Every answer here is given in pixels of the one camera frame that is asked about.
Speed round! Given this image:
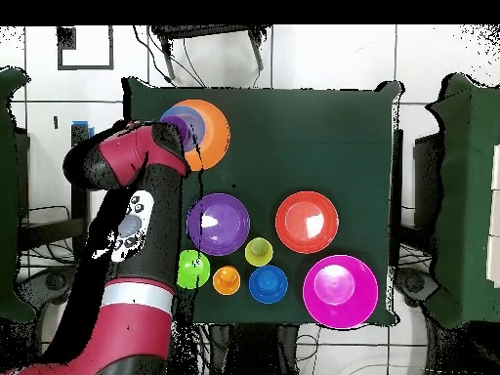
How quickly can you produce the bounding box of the large yellow-orange bowl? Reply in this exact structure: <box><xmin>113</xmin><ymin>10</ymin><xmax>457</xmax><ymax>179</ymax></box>
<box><xmin>171</xmin><ymin>98</ymin><xmax>231</xmax><ymax>172</ymax></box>

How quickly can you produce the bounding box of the green bowl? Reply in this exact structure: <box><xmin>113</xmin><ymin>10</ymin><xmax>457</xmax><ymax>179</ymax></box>
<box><xmin>177</xmin><ymin>249</ymin><xmax>212</xmax><ymax>291</ymax></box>

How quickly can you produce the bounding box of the light blue bowl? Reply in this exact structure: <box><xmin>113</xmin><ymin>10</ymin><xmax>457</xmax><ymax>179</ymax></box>
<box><xmin>159</xmin><ymin>104</ymin><xmax>207</xmax><ymax>153</ymax></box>

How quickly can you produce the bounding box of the purple cup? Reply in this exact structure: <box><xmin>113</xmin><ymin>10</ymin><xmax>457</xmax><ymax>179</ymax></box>
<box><xmin>160</xmin><ymin>113</ymin><xmax>193</xmax><ymax>151</ymax></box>

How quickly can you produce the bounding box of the purple bowl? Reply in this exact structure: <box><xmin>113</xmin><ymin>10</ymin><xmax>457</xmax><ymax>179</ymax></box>
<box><xmin>186</xmin><ymin>192</ymin><xmax>251</xmax><ymax>257</ymax></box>

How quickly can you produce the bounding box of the yellow cup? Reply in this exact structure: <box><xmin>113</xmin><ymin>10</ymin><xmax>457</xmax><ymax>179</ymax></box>
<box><xmin>244</xmin><ymin>236</ymin><xmax>274</xmax><ymax>268</ymax></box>

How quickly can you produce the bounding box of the red bowl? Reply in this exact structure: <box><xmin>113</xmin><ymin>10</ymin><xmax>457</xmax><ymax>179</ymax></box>
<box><xmin>274</xmin><ymin>190</ymin><xmax>340</xmax><ymax>255</ymax></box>

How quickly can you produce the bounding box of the dark green tablecloth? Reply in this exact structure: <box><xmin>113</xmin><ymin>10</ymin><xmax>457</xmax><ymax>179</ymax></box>
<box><xmin>122</xmin><ymin>76</ymin><xmax>403</xmax><ymax>327</ymax></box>

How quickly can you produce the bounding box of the orange cup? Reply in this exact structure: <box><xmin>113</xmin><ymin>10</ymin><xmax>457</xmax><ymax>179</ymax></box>
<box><xmin>212</xmin><ymin>265</ymin><xmax>242</xmax><ymax>297</ymax></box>

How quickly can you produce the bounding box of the dark blue bowl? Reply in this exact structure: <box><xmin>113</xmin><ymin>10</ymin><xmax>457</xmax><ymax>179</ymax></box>
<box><xmin>248</xmin><ymin>264</ymin><xmax>289</xmax><ymax>305</ymax></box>

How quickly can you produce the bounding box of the pink bowl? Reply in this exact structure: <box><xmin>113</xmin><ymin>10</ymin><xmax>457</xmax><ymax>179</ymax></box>
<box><xmin>302</xmin><ymin>254</ymin><xmax>380</xmax><ymax>330</ymax></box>

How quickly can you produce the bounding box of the blue tape strip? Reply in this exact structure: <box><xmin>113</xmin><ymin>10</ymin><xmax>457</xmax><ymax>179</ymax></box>
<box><xmin>72</xmin><ymin>120</ymin><xmax>96</xmax><ymax>138</ymax></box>

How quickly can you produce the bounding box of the green cloth covered side table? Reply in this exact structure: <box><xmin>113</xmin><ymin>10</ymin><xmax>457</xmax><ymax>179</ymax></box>
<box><xmin>0</xmin><ymin>67</ymin><xmax>37</xmax><ymax>323</ymax></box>
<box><xmin>425</xmin><ymin>73</ymin><xmax>500</xmax><ymax>329</ymax></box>

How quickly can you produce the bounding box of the black frame table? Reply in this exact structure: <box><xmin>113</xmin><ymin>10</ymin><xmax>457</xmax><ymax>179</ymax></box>
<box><xmin>17</xmin><ymin>122</ymin><xmax>93</xmax><ymax>267</ymax></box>

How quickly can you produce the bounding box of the bundle of floor cables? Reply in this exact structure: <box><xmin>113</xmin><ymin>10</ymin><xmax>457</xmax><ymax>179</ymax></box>
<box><xmin>19</xmin><ymin>204</ymin><xmax>214</xmax><ymax>375</ymax></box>

